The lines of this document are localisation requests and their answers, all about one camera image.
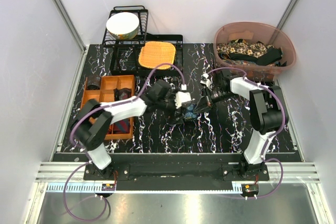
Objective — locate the orange blue striped rolled tie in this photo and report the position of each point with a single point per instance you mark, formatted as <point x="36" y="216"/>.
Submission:
<point x="110" y="130"/>

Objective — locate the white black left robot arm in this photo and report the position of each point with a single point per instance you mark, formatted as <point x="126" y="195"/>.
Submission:
<point x="93" y="121"/>

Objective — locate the pile of patterned ties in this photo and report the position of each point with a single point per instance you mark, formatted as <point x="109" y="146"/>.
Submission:
<point x="241" y="52"/>

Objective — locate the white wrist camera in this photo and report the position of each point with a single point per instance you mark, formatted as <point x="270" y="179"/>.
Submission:
<point x="206" y="81"/>
<point x="182" y="99"/>

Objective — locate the wooden compartment organizer box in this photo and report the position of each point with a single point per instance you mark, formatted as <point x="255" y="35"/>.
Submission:
<point x="105" y="94"/>

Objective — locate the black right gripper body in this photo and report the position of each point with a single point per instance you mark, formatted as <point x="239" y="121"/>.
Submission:
<point x="215" y="95"/>

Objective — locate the orange woven mat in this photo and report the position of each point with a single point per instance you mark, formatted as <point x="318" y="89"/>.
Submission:
<point x="154" y="53"/>

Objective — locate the maroon dark green rolled tie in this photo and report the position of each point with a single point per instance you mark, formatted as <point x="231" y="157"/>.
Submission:
<point x="122" y="94"/>

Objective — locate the pink translucent plastic tub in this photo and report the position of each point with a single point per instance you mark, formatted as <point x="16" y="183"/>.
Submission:
<point x="253" y="32"/>

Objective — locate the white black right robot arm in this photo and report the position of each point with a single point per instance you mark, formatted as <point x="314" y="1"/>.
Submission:
<point x="268" y="114"/>

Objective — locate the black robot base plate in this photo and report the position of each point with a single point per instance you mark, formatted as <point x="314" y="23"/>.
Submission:
<point x="127" y="171"/>

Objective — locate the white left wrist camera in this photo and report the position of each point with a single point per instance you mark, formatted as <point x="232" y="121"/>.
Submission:
<point x="182" y="99"/>

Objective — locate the maroon blue striped rolled tie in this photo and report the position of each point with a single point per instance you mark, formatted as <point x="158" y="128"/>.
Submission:
<point x="121" y="127"/>

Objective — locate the dark blue patterned rolled tie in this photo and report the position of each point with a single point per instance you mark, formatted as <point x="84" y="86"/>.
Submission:
<point x="93" y="82"/>

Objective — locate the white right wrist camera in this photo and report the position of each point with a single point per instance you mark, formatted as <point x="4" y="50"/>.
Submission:
<point x="206" y="81"/>

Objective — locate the blue floral patterned tie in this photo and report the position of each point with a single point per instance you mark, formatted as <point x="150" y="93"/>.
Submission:
<point x="188" y="113"/>

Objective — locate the aluminium frame rail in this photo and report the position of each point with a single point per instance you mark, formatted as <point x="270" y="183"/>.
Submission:
<point x="60" y="171"/>

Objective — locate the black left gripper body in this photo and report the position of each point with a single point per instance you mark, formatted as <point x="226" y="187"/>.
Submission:
<point x="167" y="105"/>

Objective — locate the white ceramic bowl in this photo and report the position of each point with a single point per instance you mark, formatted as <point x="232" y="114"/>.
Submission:
<point x="123" y="26"/>

